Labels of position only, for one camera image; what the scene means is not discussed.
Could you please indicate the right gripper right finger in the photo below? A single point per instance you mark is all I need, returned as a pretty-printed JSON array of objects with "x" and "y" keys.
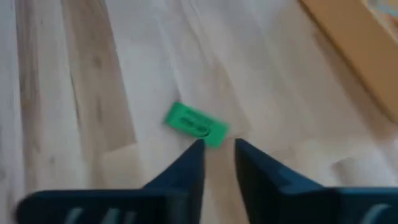
[{"x": 295, "y": 202}]

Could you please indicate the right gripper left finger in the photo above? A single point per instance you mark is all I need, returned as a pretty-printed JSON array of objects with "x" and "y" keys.
[{"x": 124, "y": 205}]

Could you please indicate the green eraser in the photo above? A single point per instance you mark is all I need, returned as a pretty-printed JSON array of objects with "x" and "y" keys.
[{"x": 192, "y": 123}]

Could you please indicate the yellow plastic bin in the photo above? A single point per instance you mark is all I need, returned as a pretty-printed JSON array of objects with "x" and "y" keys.
[{"x": 357, "y": 40}]

